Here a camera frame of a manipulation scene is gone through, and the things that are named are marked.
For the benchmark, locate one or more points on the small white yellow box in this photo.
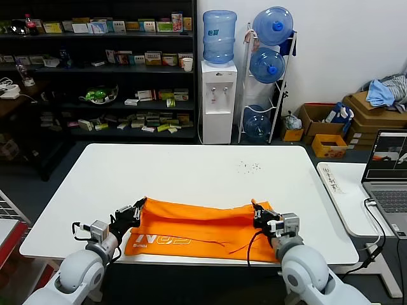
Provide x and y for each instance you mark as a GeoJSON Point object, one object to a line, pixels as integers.
{"type": "Point", "coordinates": [173, 130]}

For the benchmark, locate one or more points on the tall pink box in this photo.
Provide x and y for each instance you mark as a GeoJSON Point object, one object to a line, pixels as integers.
{"type": "Point", "coordinates": [177, 23]}

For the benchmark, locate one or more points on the open cardboard box red rim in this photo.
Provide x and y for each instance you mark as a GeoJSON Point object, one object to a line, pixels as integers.
{"type": "Point", "coordinates": [317, 127]}

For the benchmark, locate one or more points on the crumpled plastic bag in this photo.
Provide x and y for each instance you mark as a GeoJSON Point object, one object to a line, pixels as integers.
{"type": "Point", "coordinates": [292, 121]}

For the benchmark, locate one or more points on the blue plastic bottle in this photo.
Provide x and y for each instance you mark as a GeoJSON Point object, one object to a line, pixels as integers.
{"type": "Point", "coordinates": [65, 57]}

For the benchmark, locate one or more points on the dark wooden desk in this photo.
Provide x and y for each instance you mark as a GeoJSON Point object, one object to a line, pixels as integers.
{"type": "Point", "coordinates": [12, 105]}

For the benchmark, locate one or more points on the white teal yellow box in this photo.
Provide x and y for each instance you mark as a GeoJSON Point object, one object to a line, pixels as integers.
{"type": "Point", "coordinates": [147, 26]}

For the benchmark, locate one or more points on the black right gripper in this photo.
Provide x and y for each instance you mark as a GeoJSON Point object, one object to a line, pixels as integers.
{"type": "Point", "coordinates": [262, 224]}

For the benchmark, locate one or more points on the small white side table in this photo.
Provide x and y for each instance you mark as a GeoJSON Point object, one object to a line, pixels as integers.
{"type": "Point", "coordinates": [346, 190]}

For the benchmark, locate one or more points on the white paper cup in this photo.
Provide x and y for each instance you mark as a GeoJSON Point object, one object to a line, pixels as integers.
{"type": "Point", "coordinates": [187, 65]}

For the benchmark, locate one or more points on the small yellow cardboard box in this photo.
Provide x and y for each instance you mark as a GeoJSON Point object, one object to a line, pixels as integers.
{"type": "Point", "coordinates": [292, 135]}

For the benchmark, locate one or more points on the blue white package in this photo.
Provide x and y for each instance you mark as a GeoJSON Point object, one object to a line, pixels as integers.
{"type": "Point", "coordinates": [344, 114]}

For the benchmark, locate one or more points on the flat yellow box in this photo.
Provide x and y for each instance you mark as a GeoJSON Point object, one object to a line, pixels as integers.
{"type": "Point", "coordinates": [132, 26]}

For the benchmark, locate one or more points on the cola bottle red cap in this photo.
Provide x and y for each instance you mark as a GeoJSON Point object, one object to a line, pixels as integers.
{"type": "Point", "coordinates": [30, 27]}

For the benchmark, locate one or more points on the small green box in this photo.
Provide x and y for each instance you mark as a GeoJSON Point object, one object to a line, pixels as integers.
{"type": "Point", "coordinates": [171, 103]}

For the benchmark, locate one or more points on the yellow red box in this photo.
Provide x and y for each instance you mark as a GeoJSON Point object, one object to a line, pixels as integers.
{"type": "Point", "coordinates": [185, 55]}

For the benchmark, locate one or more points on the lime green box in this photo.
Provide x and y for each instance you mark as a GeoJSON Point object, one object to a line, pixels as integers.
{"type": "Point", "coordinates": [162, 128]}
{"type": "Point", "coordinates": [101, 126]}

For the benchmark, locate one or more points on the green orange box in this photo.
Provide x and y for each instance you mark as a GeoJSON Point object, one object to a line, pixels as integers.
{"type": "Point", "coordinates": [169, 59]}

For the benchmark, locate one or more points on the large brown cardboard box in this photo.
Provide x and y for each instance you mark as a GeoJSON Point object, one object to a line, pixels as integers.
{"type": "Point", "coordinates": [365, 111]}

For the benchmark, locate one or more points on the bowl of green fruit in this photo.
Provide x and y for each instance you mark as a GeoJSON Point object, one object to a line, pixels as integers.
{"type": "Point", "coordinates": [98, 95]}

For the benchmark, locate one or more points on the flat white red box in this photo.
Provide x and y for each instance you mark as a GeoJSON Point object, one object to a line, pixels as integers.
{"type": "Point", "coordinates": [147, 129]}

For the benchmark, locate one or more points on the scattered dark crumbs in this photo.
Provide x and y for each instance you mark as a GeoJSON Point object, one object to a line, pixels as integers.
{"type": "Point", "coordinates": [255, 166]}

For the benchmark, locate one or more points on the white power strip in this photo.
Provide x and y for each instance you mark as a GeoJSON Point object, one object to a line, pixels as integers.
{"type": "Point", "coordinates": [10, 92]}

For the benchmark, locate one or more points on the brown cardboard box white labels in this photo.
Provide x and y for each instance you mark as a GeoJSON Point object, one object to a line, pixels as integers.
{"type": "Point", "coordinates": [362, 136]}

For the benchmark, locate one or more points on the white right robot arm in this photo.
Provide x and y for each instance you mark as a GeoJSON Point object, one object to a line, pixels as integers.
{"type": "Point", "coordinates": [305, 270]}

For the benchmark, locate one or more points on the large white table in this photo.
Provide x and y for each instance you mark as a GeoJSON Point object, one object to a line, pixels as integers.
{"type": "Point", "coordinates": [159, 171]}

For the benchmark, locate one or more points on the pink hanging cloth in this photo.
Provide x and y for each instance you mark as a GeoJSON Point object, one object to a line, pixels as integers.
{"type": "Point", "coordinates": [248, 36]}

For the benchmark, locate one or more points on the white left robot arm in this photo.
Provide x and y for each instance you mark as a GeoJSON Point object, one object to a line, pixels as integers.
{"type": "Point", "coordinates": [79, 267]}

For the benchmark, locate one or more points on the shiny black helmet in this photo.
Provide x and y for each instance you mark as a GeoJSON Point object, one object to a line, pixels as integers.
{"type": "Point", "coordinates": [19, 28]}

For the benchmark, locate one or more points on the dark blue hanging cloth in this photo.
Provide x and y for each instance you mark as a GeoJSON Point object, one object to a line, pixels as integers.
{"type": "Point", "coordinates": [287, 47]}

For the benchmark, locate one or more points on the grey striped cloth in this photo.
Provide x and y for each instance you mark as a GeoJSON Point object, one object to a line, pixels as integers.
{"type": "Point", "coordinates": [400, 85]}

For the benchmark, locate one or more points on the grey laptop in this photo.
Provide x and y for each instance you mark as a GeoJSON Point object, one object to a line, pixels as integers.
{"type": "Point", "coordinates": [391, 197]}

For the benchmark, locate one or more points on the orange yellow fruit box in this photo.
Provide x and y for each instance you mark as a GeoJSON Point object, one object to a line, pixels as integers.
{"type": "Point", "coordinates": [330, 152]}

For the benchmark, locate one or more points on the tall white red box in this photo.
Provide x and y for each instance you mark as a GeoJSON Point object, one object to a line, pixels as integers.
{"type": "Point", "coordinates": [110, 56]}

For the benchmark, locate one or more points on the black shelf unit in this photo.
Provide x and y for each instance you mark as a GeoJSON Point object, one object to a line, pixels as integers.
{"type": "Point", "coordinates": [95, 70]}

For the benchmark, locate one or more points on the white water dispenser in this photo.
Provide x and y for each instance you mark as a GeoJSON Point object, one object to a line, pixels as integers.
{"type": "Point", "coordinates": [218, 105]}

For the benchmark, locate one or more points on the white orange box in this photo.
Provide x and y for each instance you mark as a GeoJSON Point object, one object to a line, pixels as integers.
{"type": "Point", "coordinates": [180, 95]}
{"type": "Point", "coordinates": [122, 59]}

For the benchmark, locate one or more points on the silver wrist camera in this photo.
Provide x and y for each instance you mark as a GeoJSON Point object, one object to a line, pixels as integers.
{"type": "Point", "coordinates": [286, 224]}
{"type": "Point", "coordinates": [97, 232]}

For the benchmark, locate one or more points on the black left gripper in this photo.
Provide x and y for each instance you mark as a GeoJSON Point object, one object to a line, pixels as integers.
{"type": "Point", "coordinates": [122, 222]}

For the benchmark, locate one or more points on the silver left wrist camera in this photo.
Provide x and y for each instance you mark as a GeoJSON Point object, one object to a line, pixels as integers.
{"type": "Point", "coordinates": [97, 232]}

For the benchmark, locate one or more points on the clear bottle purple contents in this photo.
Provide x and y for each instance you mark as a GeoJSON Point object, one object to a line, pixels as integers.
{"type": "Point", "coordinates": [24, 71]}

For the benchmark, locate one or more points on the orange t-shirt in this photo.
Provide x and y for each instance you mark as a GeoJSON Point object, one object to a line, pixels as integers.
{"type": "Point", "coordinates": [190, 225]}

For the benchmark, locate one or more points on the red white cart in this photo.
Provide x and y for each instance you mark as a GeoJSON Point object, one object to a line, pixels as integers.
{"type": "Point", "coordinates": [12, 241]}

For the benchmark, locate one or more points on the brown yellow box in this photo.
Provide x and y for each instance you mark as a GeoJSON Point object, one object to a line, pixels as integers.
{"type": "Point", "coordinates": [182, 119]}

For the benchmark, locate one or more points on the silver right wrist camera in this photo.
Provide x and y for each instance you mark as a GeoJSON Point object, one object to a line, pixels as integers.
{"type": "Point", "coordinates": [286, 224]}

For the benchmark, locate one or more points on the labelled blue water jug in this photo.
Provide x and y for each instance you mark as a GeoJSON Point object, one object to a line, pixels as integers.
{"type": "Point", "coordinates": [219, 38]}

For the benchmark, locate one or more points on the light blue cloth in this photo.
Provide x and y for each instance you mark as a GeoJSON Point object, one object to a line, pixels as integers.
{"type": "Point", "coordinates": [379, 92]}

